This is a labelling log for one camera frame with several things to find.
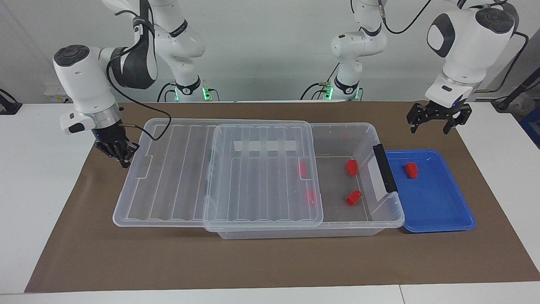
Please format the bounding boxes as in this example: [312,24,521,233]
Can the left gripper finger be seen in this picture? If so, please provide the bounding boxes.
[407,103,427,134]
[443,105,472,135]

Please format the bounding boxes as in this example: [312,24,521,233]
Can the clear ribbed plastic lid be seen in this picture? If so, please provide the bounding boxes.
[113,118,324,232]

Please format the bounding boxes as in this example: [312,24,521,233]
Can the blue plastic tray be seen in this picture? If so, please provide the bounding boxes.
[385,149,477,233]

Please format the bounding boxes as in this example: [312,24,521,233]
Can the clear plastic storage box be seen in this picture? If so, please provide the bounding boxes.
[204,122,405,240]

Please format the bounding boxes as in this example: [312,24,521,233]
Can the black stand with pole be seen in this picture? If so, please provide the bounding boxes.
[491,68,540,112]

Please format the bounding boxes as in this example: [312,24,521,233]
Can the white power strip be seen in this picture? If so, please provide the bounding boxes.
[44,87,70,104]

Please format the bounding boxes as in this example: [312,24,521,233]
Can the blue crate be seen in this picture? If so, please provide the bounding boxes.
[518,106,540,149]

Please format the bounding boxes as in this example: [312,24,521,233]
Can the black clamp base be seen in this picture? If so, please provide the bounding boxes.
[0,89,22,115]

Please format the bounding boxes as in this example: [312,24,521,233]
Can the brown table mat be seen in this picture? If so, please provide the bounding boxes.
[24,101,540,293]

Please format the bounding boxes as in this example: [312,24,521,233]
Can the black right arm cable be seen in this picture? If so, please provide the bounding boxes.
[105,11,172,142]

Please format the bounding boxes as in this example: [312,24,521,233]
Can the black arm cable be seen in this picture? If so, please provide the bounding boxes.
[105,11,172,142]
[377,0,529,93]

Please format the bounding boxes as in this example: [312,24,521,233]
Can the black box latch handle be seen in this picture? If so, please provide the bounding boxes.
[373,144,399,194]

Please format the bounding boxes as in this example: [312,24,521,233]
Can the black right base cables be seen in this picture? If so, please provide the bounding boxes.
[157,82,176,103]

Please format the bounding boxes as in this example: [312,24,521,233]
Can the black base cables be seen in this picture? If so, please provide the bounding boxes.
[300,63,340,101]
[157,82,176,103]

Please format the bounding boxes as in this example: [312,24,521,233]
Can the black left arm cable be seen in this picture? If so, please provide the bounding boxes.
[377,0,529,93]

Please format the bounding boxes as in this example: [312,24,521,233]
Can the black left base cables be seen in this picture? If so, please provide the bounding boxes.
[300,63,340,101]

